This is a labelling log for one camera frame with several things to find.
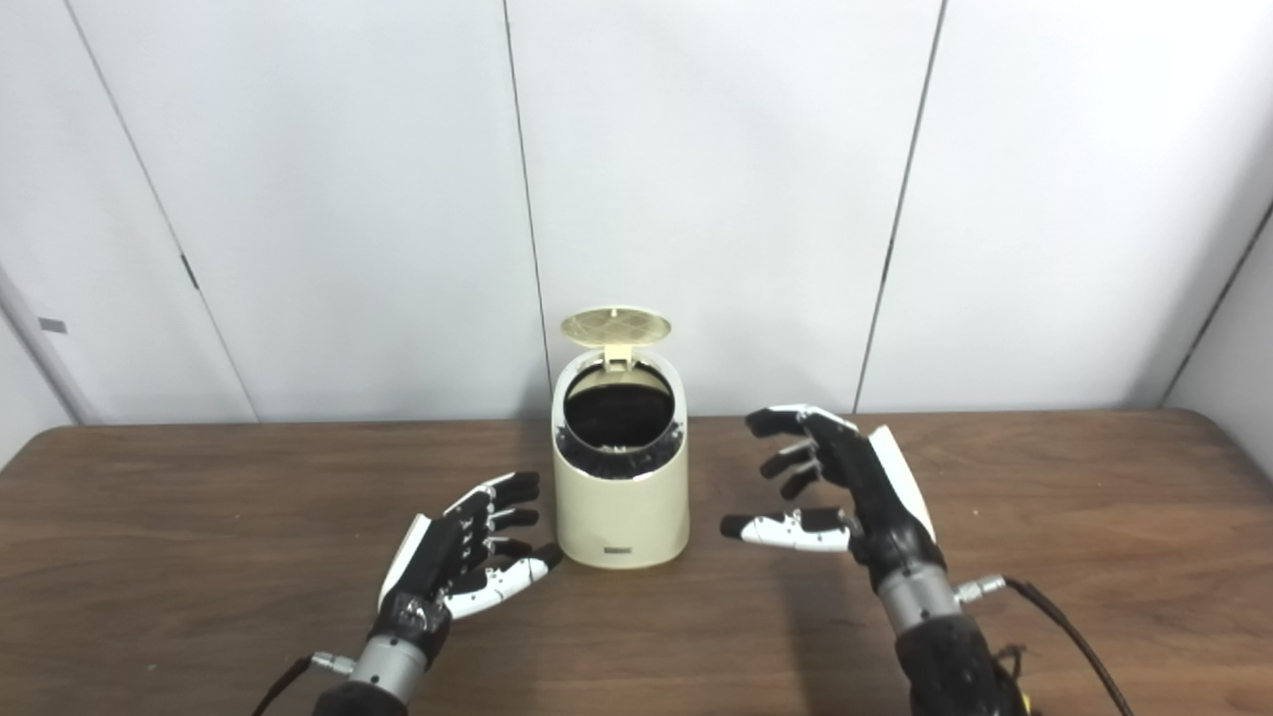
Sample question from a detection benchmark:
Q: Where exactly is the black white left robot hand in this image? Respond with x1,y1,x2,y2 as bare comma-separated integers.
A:
376,471,564,647

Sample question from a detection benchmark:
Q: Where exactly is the round cream bin lid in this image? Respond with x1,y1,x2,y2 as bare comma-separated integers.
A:
559,306,673,373

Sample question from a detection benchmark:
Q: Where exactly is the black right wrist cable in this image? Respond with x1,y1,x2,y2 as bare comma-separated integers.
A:
957,575,1135,716

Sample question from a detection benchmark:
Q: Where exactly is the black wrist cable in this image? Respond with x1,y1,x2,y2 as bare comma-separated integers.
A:
957,575,1135,716
249,651,357,716

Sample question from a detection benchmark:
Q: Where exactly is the black bin liner bag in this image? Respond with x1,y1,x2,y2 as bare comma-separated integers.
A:
562,366,686,481

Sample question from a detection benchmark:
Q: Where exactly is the cream-colored cylindrical bin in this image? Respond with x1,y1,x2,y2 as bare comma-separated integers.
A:
551,348,691,571

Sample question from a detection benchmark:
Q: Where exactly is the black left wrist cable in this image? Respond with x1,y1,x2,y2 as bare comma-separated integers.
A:
249,651,357,716

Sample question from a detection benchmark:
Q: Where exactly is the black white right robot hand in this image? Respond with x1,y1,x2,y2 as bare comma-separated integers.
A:
720,404,948,598

